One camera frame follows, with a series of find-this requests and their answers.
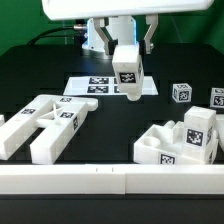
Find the white part edge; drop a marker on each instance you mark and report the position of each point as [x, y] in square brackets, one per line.
[219, 126]
[2, 120]

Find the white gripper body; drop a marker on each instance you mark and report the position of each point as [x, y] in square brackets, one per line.
[84, 9]

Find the white front barrier rail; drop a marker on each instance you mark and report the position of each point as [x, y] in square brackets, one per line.
[111, 179]

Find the white part right edge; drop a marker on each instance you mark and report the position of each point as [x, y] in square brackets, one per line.
[219, 126]

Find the white part left edge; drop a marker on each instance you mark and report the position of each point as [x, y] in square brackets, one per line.
[2, 120]

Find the white chair back frame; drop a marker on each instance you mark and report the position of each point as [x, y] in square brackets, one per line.
[60, 117]

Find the white chair seat part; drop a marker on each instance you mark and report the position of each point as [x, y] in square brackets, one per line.
[172, 145]

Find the white marker base plate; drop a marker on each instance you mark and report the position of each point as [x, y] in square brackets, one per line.
[87, 85]

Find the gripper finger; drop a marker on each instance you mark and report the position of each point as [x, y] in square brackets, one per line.
[146, 45]
[100, 26]

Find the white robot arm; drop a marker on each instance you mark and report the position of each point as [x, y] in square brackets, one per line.
[109, 21]

